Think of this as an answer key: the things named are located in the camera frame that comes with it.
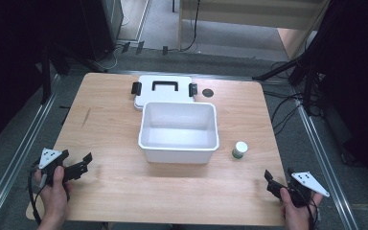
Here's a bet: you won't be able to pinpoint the black upright post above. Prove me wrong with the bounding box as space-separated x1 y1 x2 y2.
40 46 53 105

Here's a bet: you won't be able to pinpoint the aluminium floor rail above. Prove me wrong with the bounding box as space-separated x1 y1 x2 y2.
0 74 61 230
290 90 361 230

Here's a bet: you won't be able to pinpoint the person's right hand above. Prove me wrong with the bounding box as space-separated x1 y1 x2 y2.
279 187 324 230

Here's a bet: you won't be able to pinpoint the white lid with black handle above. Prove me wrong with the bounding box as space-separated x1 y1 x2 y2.
130 75 198 112

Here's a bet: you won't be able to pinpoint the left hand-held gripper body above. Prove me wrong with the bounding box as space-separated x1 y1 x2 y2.
38 147 66 187

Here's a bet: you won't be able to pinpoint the person's left hand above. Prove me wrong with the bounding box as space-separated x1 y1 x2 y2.
34 165 72 221

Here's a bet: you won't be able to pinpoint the white floor cable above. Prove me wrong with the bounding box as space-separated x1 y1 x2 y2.
90 42 126 73

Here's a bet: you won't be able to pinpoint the small white bottle green label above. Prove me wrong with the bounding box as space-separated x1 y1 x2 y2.
231 141 249 160

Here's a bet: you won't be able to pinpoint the white plastic storage box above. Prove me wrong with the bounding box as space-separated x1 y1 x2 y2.
137 101 220 165

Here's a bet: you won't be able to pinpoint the black stand legs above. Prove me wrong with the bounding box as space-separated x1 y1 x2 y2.
251 56 322 117

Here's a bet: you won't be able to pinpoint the black hanging cable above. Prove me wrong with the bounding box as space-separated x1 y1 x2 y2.
183 0 202 53

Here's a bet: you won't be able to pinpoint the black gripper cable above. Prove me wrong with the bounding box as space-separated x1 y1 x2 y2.
27 159 46 226
305 204 320 230

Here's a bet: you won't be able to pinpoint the black cabinet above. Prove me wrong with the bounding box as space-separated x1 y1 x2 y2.
78 0 125 62

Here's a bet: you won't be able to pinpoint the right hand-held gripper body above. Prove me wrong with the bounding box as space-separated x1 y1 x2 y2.
281 171 331 209

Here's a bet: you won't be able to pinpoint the black curtain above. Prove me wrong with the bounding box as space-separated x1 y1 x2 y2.
0 0 87 152
300 0 368 183

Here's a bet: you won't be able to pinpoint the black floor cables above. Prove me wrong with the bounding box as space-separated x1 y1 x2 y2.
263 60 305 136

